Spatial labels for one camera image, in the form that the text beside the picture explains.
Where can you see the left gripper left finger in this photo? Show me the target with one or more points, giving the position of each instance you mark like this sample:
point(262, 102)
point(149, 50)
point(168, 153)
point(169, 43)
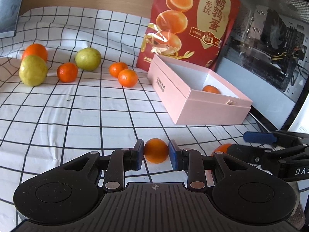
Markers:
point(90, 166)

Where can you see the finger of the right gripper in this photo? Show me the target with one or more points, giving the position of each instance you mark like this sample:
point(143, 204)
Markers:
point(266, 159)
point(277, 138)

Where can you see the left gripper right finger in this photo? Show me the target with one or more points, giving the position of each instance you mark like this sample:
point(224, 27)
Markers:
point(192, 161)

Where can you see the small orange mandarin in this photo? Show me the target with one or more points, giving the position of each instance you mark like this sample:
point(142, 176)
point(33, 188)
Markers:
point(155, 150)

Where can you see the green guava fruit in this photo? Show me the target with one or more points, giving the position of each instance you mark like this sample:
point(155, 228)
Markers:
point(88, 59)

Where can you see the large orange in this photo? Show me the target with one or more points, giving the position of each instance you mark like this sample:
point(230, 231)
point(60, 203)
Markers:
point(36, 49)

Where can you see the pink gift box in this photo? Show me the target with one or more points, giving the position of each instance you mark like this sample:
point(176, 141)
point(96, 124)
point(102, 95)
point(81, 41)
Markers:
point(179, 86)

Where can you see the mandarin inside box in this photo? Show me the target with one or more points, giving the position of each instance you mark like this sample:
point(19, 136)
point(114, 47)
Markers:
point(211, 89)

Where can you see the glass panel computer case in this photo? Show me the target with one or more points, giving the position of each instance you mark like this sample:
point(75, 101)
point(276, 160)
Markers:
point(266, 57)

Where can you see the white grid tablecloth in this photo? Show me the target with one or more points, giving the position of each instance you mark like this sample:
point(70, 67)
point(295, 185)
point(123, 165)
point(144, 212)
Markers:
point(50, 124)

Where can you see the red snack bag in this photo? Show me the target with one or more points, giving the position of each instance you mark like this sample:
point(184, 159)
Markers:
point(194, 31)

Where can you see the black monitor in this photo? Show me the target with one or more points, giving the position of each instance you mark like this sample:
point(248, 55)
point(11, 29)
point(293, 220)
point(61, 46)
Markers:
point(9, 11)

